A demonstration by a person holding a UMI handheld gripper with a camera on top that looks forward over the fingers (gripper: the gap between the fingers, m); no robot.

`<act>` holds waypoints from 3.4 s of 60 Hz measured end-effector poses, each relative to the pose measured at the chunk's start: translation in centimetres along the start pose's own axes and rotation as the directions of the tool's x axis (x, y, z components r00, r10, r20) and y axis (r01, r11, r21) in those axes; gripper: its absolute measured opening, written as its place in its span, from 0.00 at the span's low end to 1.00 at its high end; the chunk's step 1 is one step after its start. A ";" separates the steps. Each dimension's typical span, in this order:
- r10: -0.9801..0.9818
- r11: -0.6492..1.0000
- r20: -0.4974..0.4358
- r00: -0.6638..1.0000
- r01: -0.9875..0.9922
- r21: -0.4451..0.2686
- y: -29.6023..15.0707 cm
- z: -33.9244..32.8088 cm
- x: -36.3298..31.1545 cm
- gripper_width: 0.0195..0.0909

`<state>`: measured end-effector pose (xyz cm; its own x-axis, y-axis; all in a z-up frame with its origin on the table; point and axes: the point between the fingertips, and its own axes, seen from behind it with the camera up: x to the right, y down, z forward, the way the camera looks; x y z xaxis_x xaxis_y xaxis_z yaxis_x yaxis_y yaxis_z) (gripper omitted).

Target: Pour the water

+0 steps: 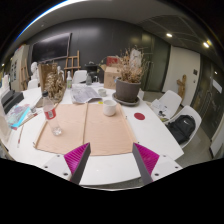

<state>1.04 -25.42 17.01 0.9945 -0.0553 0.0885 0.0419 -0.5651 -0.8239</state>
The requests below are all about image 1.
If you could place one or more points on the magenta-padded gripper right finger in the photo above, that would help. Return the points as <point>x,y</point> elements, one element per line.
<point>146,160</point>

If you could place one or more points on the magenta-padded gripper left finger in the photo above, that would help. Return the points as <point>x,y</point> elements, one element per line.
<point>77,160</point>

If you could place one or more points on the clear red-labelled plastic bottle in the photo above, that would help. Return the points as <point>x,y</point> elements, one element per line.
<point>50,113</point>

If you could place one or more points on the flat round red coaster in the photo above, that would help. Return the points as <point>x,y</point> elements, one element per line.
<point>139,116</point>

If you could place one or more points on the black backpack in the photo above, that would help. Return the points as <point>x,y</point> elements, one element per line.
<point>181,128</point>

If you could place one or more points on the stack of papers and books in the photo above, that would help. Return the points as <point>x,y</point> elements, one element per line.
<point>159,108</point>

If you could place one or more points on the grey round plant saucer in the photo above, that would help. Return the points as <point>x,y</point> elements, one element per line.
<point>126,104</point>

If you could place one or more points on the white ceramic cup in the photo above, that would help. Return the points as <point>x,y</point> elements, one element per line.
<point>109,108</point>

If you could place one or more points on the white plastic chair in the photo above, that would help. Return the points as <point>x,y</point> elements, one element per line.
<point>192,111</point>
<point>32,84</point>
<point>79,76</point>
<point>171,100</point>

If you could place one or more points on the grey printed newspaper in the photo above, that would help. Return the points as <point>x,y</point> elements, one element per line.
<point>81,94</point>

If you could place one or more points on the dried plant in grey pot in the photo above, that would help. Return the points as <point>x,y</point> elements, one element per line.
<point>127,90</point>

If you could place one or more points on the small white round jar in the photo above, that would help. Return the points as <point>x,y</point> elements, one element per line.
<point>102,92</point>

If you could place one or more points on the colourful picture book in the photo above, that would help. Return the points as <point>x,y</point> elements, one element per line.
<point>18,115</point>

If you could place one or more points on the golden relief sculpture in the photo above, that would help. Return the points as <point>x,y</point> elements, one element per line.
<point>55,85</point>

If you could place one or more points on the green-tinted spray bottle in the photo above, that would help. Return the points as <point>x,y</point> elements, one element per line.
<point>69,81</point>

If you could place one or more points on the wooden figure statue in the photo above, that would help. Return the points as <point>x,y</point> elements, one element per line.
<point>181,86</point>

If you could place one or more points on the brown cardboard box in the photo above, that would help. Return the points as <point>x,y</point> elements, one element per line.
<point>110,78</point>

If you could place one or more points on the stacked black boxes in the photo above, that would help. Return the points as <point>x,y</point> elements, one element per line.
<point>11,100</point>

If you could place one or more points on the wooden easel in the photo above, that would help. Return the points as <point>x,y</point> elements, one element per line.
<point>71,63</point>

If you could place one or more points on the white plaster bust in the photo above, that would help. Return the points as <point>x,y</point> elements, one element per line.
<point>34,70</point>

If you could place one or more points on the red box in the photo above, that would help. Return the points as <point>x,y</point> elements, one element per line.
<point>112,60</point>

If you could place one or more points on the white cabinet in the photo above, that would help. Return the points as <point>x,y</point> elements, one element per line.
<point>19,66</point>

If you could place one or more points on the round ceiling spotlight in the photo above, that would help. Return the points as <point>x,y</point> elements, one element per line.
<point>169,35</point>
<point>206,44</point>

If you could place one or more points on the long ceiling light strip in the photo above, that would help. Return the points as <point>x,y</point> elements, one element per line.
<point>50,13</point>

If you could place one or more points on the black wall board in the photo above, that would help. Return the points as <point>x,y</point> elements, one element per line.
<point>51,48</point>

